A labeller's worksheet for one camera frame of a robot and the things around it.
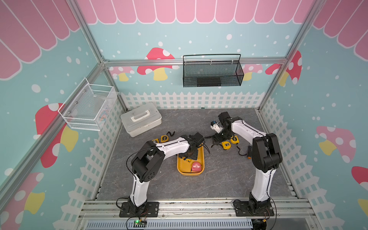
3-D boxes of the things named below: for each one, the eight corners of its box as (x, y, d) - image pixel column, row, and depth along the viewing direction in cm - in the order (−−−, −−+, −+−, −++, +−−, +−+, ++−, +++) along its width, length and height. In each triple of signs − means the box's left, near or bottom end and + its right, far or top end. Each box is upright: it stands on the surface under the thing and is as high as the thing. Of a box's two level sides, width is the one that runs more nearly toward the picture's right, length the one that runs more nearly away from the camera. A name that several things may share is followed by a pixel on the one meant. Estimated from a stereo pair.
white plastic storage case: (132, 140, 104) (126, 130, 93) (125, 126, 112) (118, 115, 102) (163, 125, 113) (160, 114, 102) (154, 113, 121) (151, 101, 110)
